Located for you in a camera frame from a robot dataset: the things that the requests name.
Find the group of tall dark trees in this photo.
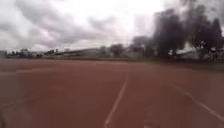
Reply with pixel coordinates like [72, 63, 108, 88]
[129, 0, 224, 61]

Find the long low building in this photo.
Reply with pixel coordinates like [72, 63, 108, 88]
[52, 47, 102, 60]

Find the small distant tree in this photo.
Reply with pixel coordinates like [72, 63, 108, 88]
[108, 43, 125, 59]

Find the grass strip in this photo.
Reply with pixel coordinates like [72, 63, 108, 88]
[146, 58, 224, 72]

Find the white building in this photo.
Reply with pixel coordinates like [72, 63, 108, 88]
[167, 45, 202, 61]

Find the row of distant trees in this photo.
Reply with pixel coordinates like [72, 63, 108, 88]
[0, 48, 44, 60]

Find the red running track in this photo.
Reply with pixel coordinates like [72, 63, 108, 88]
[0, 59, 224, 128]

